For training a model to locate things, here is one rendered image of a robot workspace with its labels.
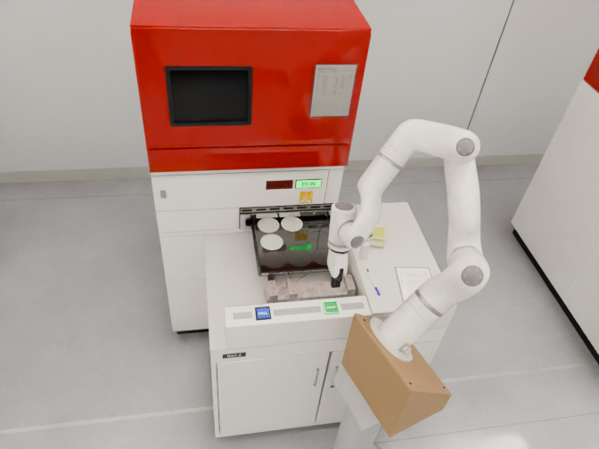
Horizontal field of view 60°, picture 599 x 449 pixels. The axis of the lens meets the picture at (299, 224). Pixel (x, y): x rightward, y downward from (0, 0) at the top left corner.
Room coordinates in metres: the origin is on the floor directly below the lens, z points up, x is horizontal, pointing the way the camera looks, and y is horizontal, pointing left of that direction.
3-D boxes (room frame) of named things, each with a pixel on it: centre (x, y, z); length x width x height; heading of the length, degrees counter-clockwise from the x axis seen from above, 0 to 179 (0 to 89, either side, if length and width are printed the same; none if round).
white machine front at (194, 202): (1.75, 0.23, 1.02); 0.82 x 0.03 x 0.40; 104
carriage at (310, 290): (1.39, -0.07, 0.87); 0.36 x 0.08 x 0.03; 104
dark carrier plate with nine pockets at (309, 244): (1.64, 0.01, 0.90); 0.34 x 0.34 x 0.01; 14
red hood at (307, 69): (2.05, 0.31, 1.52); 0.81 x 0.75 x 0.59; 104
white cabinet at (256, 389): (1.49, -0.11, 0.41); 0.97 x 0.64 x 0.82; 104
